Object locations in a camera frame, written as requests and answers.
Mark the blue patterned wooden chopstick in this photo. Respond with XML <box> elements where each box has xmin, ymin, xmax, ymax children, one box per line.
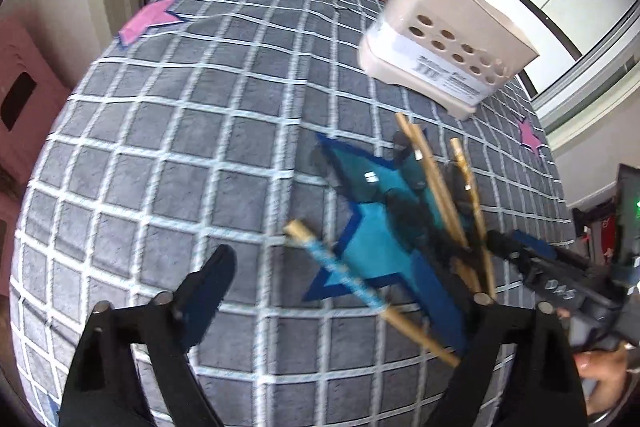
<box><xmin>284</xmin><ymin>220</ymin><xmax>460</xmax><ymax>367</ymax></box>

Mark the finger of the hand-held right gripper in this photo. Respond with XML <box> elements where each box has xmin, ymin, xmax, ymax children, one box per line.
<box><xmin>510</xmin><ymin>229</ymin><xmax>591</xmax><ymax>270</ymax></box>
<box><xmin>485</xmin><ymin>231</ymin><xmax>538</xmax><ymax>280</ymax></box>

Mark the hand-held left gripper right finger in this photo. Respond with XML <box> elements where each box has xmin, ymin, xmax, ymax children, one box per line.
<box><xmin>410</xmin><ymin>254</ymin><xmax>588</xmax><ymax>427</ymax></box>

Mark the plain wooden chopstick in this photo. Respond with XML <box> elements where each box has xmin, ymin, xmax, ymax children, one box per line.
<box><xmin>396</xmin><ymin>113</ymin><xmax>482</xmax><ymax>294</ymax></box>
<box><xmin>410</xmin><ymin>123</ymin><xmax>468</xmax><ymax>250</ymax></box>

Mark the pink plastic stool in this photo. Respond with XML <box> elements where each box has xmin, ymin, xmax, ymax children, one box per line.
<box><xmin>0</xmin><ymin>17</ymin><xmax>77</xmax><ymax>228</ymax></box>

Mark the beige perforated utensil holder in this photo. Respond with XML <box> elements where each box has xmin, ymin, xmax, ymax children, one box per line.
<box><xmin>359</xmin><ymin>0</ymin><xmax>541</xmax><ymax>121</ymax></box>

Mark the person's right hand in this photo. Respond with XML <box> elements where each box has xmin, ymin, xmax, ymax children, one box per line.
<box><xmin>574</xmin><ymin>341</ymin><xmax>632</xmax><ymax>414</ymax></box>

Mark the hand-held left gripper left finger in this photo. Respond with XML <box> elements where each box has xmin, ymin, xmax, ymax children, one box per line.
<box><xmin>57</xmin><ymin>245</ymin><xmax>237</xmax><ymax>427</ymax></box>

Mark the gold patterned wooden chopstick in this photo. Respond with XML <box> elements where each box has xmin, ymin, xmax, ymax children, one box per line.
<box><xmin>449</xmin><ymin>138</ymin><xmax>497</xmax><ymax>299</ymax></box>

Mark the grey checked star cloth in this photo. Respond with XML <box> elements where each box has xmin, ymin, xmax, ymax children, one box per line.
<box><xmin>7</xmin><ymin>0</ymin><xmax>573</xmax><ymax>427</ymax></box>

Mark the white sliding door frame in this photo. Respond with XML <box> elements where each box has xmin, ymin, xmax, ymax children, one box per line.
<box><xmin>520</xmin><ymin>49</ymin><xmax>640</xmax><ymax>135</ymax></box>

